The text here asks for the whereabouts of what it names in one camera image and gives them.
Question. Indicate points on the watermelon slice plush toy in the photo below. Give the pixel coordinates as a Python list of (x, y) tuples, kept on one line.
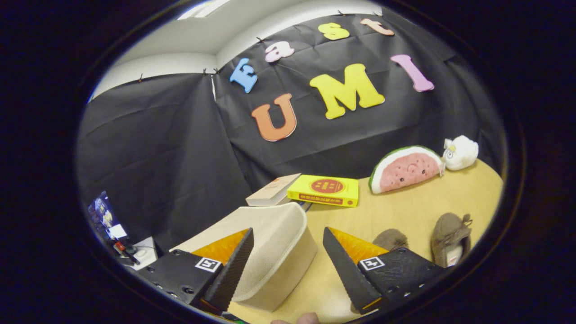
[(405, 171)]

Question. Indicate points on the yellow book with red circle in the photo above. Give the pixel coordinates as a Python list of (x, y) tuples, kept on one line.
[(324, 186)]

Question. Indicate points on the computer monitor screen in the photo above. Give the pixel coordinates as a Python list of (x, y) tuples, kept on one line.
[(101, 213)]

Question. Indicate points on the brown fuzzy moccasin shoe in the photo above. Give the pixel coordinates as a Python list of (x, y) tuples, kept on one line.
[(447, 234), (390, 238)]

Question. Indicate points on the blue book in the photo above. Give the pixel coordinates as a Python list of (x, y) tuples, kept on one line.
[(306, 205)]

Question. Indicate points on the black backdrop cloth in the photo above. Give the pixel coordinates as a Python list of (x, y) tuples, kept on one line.
[(180, 157)]

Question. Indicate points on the beige book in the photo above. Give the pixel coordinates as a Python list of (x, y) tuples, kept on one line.
[(272, 189)]

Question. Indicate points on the large ceiling light panel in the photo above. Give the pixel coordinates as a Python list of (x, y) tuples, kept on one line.
[(202, 9)]

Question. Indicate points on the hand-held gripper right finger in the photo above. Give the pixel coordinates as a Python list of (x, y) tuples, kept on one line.
[(348, 274)]

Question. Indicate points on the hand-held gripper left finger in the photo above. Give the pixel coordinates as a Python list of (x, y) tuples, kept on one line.
[(229, 270)]

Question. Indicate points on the white electrical device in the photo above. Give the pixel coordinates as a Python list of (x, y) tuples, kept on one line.
[(144, 254)]

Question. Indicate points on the beige fabric storage box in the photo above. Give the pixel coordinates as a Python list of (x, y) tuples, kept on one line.
[(279, 243)]

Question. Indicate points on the white plush toy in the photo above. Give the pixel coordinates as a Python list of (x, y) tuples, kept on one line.
[(461, 153)]

